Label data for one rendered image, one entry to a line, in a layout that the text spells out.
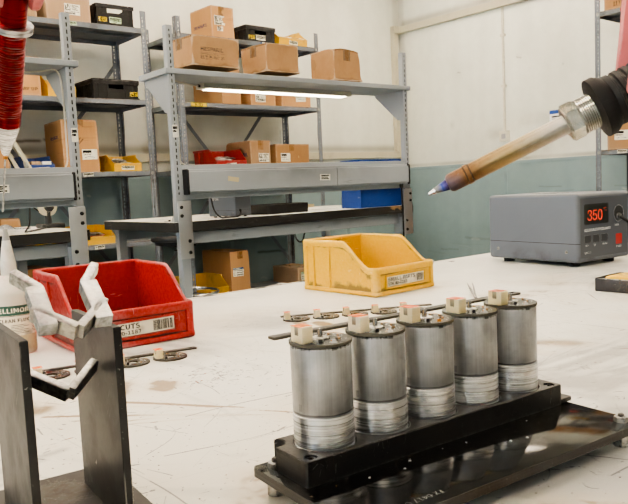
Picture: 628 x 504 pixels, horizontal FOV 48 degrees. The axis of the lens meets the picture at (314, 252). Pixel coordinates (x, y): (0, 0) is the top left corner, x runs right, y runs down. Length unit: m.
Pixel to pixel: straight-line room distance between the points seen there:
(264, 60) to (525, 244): 2.36
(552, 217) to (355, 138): 5.43
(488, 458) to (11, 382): 0.18
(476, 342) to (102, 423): 0.16
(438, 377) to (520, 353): 0.05
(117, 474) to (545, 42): 5.74
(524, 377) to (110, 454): 0.19
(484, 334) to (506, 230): 0.73
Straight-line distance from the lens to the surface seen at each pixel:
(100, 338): 0.27
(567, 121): 0.30
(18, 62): 0.31
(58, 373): 0.53
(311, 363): 0.27
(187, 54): 3.07
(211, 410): 0.41
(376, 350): 0.29
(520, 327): 0.35
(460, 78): 6.38
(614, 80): 0.31
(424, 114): 6.62
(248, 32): 5.23
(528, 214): 1.03
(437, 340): 0.31
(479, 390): 0.33
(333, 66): 3.51
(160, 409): 0.42
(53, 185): 2.69
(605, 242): 1.03
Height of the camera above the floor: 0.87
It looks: 5 degrees down
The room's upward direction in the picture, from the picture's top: 3 degrees counter-clockwise
